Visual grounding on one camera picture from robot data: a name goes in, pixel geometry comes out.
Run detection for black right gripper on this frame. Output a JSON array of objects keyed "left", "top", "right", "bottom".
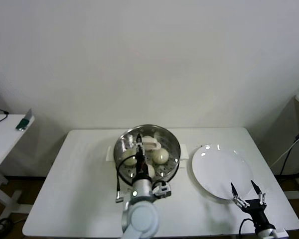
[{"left": 230, "top": 180, "right": 276, "bottom": 231}]

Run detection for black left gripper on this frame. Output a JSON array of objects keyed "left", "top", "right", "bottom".
[{"left": 133, "top": 133, "right": 150, "bottom": 179}]

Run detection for round glass pot lid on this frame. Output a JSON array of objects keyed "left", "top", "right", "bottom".
[{"left": 114, "top": 125, "right": 182, "bottom": 187}]

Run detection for perforated steel steamer basket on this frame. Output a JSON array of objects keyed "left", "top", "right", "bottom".
[{"left": 106, "top": 124, "right": 190, "bottom": 186}]

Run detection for round white plate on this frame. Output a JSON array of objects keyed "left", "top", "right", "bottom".
[{"left": 191, "top": 144, "right": 255, "bottom": 201}]

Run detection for white desk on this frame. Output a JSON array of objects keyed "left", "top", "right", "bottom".
[{"left": 0, "top": 114, "right": 36, "bottom": 220}]

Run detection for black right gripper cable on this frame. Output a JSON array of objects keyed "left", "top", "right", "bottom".
[{"left": 239, "top": 218, "right": 253, "bottom": 235}]

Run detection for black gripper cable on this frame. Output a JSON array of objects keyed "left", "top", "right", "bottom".
[
  {"left": 239, "top": 218, "right": 253, "bottom": 235},
  {"left": 114, "top": 154, "right": 138, "bottom": 204}
]

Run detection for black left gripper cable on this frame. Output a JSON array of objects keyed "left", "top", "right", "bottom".
[{"left": 114, "top": 154, "right": 138, "bottom": 204}]

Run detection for thin black hanging cable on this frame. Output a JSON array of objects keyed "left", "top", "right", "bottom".
[{"left": 280, "top": 135, "right": 299, "bottom": 176}]

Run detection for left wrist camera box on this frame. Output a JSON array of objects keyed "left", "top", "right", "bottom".
[{"left": 152, "top": 181, "right": 172, "bottom": 198}]

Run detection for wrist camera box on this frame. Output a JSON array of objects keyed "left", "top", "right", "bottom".
[
  {"left": 270, "top": 230, "right": 289, "bottom": 239},
  {"left": 152, "top": 181, "right": 172, "bottom": 198}
]

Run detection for thin white cable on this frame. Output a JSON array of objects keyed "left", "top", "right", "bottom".
[{"left": 271, "top": 139, "right": 299, "bottom": 168}]

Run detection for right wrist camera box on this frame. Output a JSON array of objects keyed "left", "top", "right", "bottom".
[{"left": 270, "top": 230, "right": 289, "bottom": 239}]

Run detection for black cable on desk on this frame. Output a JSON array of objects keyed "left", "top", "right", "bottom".
[{"left": 0, "top": 109, "right": 10, "bottom": 124}]

